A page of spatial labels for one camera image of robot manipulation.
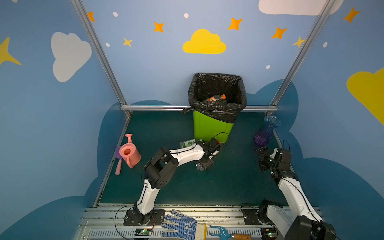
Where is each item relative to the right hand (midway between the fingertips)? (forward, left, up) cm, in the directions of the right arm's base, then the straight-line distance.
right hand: (257, 150), depth 85 cm
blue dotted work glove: (-39, +37, -11) cm, 55 cm away
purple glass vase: (+17, -10, -8) cm, 21 cm away
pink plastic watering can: (-5, +74, -1) cm, 75 cm away
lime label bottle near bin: (+7, +42, -8) cm, 44 cm away
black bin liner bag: (+37, +32, +17) cm, 52 cm away
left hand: (-3, +29, -11) cm, 31 cm away
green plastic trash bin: (+13, +30, +3) cm, 33 cm away
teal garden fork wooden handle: (-41, +19, -13) cm, 47 cm away
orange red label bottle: (+29, +23, +14) cm, 40 cm away
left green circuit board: (-41, +59, -12) cm, 73 cm away
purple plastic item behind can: (-7, +81, -2) cm, 81 cm away
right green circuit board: (-38, -2, -14) cm, 40 cm away
